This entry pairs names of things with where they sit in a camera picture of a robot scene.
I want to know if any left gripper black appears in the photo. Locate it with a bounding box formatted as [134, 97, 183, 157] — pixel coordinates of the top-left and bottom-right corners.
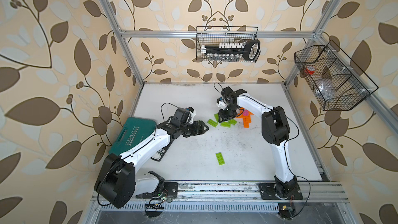
[178, 120, 209, 136]

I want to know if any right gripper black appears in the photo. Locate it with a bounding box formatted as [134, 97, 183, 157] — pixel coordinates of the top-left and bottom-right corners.
[218, 104, 238, 122]

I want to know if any orange brick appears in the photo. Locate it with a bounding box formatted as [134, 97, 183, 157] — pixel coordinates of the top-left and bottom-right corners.
[235, 108, 245, 118]
[245, 111, 253, 123]
[243, 116, 251, 128]

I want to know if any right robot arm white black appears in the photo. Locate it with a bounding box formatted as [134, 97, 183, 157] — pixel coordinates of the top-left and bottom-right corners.
[217, 87, 298, 195]

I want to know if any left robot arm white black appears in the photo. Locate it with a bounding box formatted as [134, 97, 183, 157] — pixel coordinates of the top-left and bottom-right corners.
[94, 107, 209, 208]

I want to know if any green brick upside down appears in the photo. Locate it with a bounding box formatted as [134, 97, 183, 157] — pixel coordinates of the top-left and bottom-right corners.
[228, 119, 237, 125]

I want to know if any socket set in basket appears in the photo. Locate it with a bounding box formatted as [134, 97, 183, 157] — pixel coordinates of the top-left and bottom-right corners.
[199, 40, 261, 62]

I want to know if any green plastic tool case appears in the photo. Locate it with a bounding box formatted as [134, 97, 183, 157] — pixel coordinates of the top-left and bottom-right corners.
[109, 117, 157, 156]

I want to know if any red tape roll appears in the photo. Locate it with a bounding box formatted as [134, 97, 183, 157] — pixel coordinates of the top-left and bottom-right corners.
[304, 65, 316, 75]

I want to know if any clear plastic bag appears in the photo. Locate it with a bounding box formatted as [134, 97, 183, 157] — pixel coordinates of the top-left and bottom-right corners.
[315, 78, 335, 100]

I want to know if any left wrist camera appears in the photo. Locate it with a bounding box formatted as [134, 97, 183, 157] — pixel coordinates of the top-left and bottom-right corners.
[181, 107, 197, 124]

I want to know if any aluminium front rail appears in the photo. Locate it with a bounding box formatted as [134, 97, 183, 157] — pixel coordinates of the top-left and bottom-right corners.
[162, 180, 349, 203]

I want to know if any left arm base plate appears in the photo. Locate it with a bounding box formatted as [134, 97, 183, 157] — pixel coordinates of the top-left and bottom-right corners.
[135, 182, 178, 200]

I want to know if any back wire basket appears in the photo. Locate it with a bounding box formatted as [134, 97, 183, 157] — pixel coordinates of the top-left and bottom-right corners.
[195, 26, 261, 63]

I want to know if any wire basket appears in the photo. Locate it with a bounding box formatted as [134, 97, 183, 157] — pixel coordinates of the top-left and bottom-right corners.
[294, 40, 379, 111]
[195, 26, 261, 63]

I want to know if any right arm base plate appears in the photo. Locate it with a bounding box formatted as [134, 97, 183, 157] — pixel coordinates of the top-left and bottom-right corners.
[258, 183, 304, 200]

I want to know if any right wire basket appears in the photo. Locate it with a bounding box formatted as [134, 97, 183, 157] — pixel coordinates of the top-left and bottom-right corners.
[294, 40, 379, 111]

